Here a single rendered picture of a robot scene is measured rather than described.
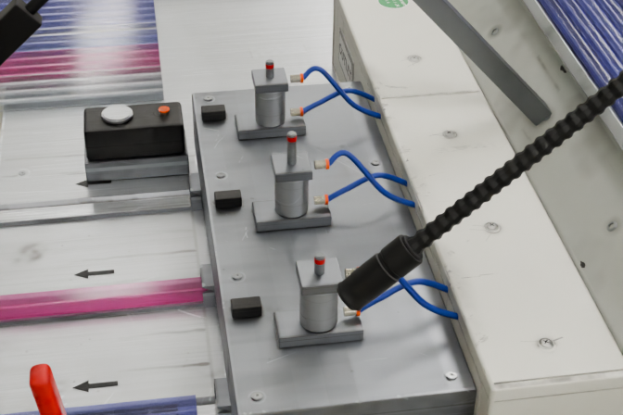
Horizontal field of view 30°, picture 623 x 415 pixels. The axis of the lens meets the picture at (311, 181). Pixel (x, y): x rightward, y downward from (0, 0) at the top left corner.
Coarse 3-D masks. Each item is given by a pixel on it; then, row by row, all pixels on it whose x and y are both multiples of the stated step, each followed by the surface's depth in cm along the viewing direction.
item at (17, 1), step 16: (16, 0) 74; (0, 16) 74; (16, 16) 74; (32, 16) 74; (0, 32) 74; (16, 32) 74; (32, 32) 74; (0, 48) 75; (16, 48) 75; (0, 64) 75
